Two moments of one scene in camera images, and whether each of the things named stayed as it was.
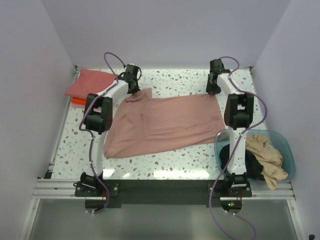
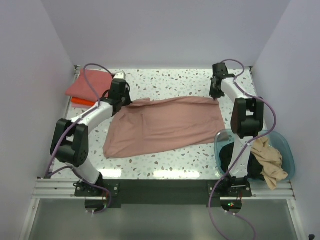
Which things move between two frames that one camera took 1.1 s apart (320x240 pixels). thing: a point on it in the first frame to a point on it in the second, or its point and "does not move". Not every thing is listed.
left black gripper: (136, 89) to (128, 100)
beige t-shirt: (269, 158) does not move
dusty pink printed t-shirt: (140, 123) does not move
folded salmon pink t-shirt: (89, 81) does not move
